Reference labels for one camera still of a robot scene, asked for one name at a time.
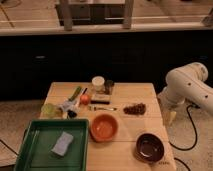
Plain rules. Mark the grey blue sponge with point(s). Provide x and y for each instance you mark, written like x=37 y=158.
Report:
x=62 y=144

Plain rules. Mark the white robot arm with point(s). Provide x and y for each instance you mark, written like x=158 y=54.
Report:
x=186 y=82

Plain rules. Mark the orange red bowl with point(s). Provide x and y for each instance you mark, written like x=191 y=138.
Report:
x=103 y=128

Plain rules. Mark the yellow green cup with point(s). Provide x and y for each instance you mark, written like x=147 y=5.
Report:
x=50 y=110

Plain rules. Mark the orange tomato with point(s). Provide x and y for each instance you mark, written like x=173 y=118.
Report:
x=85 y=99

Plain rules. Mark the dark glass jar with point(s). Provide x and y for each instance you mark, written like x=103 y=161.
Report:
x=109 y=84

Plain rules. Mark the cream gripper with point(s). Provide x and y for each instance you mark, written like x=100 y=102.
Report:
x=168 y=113

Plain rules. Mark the small dark object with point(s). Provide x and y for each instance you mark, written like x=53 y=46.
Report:
x=71 y=114

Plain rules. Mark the wooden stand frame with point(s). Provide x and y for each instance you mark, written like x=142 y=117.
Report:
x=73 y=13

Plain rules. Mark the green plastic tray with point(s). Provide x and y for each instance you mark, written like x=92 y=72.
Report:
x=36 y=153

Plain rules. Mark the dark purple bowl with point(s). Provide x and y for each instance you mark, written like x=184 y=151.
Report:
x=149 y=148

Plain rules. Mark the white lidded jar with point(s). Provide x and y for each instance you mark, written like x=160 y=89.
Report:
x=98 y=83

